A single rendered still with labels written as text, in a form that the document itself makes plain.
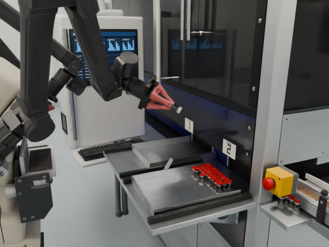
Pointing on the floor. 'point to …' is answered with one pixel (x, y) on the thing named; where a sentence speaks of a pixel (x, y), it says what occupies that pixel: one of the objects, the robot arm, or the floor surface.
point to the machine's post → (269, 112)
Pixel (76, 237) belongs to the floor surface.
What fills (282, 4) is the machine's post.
